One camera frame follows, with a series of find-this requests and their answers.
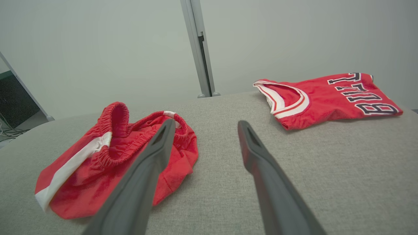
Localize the red basketball jersey white trim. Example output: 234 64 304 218
253 72 404 130

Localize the slanted grey partition post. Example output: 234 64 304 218
0 52 55 122

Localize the red shorts white side stripe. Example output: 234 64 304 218
34 102 199 220

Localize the grey metal partition post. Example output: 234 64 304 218
180 0 217 97

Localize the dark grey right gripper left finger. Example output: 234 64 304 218
82 118 176 235

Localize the black screen panel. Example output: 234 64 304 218
0 70 41 129

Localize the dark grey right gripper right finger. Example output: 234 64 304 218
237 120 327 235

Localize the thin floor cable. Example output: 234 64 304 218
0 113 21 141

